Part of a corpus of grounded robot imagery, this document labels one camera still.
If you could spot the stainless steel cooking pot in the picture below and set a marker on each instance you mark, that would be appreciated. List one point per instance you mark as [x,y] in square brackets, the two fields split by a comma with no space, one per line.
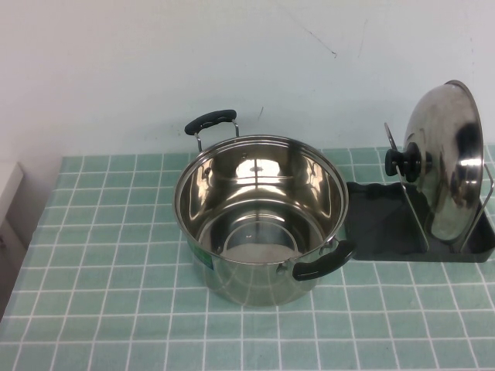
[251,282]

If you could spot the green checked tablecloth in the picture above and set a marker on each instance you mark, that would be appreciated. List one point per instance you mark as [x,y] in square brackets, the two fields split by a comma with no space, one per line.
[77,232]

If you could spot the steel pot lid black knob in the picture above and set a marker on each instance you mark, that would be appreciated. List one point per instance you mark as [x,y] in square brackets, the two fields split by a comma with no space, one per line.
[456,162]

